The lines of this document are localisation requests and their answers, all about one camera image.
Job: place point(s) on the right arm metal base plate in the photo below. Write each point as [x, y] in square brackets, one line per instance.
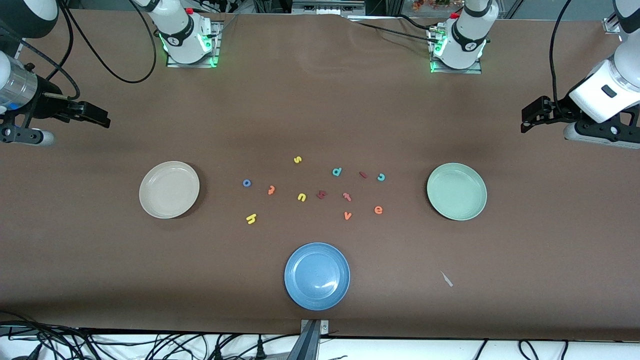
[218, 45]

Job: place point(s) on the aluminium frame profile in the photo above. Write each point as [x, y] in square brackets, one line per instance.
[611, 25]

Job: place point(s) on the grey metal equipment box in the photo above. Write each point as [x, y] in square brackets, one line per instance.
[325, 7]

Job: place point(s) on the blue round plate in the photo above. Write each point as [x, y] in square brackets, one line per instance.
[317, 276]

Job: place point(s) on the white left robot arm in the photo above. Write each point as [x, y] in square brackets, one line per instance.
[465, 35]

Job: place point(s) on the orange artificial flowers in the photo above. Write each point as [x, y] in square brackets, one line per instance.
[425, 5]

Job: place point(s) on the dark red letter k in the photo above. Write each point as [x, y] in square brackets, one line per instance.
[321, 195]

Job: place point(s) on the green round plate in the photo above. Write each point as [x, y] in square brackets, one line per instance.
[456, 192]

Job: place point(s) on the small white paper scrap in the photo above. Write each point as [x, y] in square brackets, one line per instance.
[446, 279]

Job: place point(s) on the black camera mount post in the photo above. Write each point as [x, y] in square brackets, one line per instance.
[306, 347]

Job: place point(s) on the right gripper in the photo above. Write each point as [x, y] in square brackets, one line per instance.
[46, 106]

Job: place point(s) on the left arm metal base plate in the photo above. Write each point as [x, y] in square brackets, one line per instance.
[475, 71]

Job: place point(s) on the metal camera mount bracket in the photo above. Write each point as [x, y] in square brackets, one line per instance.
[324, 327]

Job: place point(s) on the beige round plate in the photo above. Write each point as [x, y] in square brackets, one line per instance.
[169, 190]

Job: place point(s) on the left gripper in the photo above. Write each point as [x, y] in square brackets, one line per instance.
[561, 108]

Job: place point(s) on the yellow foam letter h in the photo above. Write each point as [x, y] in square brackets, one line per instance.
[251, 219]

